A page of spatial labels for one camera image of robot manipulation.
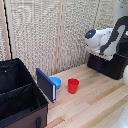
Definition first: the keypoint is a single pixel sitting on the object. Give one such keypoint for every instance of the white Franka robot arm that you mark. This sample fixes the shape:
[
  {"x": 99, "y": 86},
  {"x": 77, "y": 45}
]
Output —
[{"x": 107, "y": 37}]

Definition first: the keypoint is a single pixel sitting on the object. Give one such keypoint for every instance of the blue plastic bowl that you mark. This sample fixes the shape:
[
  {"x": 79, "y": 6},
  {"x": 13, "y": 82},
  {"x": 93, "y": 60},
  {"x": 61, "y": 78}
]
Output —
[{"x": 55, "y": 81}]

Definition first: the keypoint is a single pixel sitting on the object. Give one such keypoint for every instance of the red plastic cup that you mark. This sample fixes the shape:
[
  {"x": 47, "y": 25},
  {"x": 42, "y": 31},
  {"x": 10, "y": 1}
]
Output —
[{"x": 73, "y": 85}]

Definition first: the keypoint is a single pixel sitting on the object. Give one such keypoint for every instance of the dark blue book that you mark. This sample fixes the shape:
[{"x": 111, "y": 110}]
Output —
[{"x": 46, "y": 84}]

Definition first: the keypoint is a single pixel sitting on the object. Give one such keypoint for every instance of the woven folding screen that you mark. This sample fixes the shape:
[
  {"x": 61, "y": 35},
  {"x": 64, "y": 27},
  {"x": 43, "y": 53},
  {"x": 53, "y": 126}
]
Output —
[{"x": 40, "y": 30}]

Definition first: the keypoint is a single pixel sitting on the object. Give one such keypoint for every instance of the black fabric storage box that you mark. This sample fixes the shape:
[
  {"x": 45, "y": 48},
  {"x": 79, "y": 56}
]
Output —
[{"x": 18, "y": 96}]

